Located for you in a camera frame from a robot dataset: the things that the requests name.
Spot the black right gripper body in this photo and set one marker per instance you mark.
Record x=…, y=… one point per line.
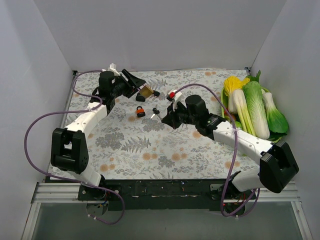
x=175, y=118

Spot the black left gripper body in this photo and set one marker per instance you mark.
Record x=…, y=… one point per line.
x=127, y=87

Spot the large brass padlock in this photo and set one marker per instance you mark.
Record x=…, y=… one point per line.
x=146, y=91

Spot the black-headed key bunch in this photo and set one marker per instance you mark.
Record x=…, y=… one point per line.
x=156, y=93

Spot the orange black padlock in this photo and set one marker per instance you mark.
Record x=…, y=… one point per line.
x=140, y=112

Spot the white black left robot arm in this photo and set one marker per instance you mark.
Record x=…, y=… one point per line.
x=69, y=151

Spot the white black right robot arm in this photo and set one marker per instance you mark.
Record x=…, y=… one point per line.
x=277, y=165

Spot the orange black padlock key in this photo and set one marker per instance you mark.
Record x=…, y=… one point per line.
x=155, y=112

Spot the green plastic basket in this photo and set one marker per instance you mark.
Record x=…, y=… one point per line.
x=273, y=136

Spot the floral patterned mat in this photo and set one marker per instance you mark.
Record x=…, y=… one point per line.
x=124, y=146

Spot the yellow-leaf napa cabbage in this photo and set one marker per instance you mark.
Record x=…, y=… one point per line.
x=233, y=88

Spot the green celery stalks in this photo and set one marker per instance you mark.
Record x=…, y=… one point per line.
x=244, y=117

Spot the green napa cabbage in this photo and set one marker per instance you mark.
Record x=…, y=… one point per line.
x=256, y=109

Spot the bok choy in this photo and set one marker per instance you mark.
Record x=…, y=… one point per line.
x=277, y=122

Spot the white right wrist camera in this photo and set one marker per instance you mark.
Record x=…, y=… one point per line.
x=174, y=97

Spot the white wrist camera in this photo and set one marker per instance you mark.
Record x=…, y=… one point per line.
x=113, y=68
x=174, y=97

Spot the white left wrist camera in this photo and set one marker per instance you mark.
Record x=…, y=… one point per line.
x=113, y=68

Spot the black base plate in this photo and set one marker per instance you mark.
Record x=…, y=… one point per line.
x=162, y=194

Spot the aluminium frame rail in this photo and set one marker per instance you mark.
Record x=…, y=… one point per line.
x=63, y=211

